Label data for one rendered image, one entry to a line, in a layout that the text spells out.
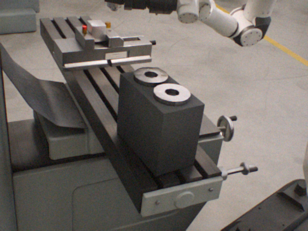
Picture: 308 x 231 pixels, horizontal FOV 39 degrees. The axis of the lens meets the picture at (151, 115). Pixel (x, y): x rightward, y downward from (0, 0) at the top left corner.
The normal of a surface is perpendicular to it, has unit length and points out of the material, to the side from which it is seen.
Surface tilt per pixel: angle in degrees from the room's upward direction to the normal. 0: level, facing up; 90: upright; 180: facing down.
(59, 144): 90
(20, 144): 0
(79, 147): 90
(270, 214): 0
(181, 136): 90
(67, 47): 0
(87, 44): 90
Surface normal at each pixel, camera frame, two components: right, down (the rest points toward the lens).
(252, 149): 0.09, -0.84
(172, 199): 0.40, 0.52
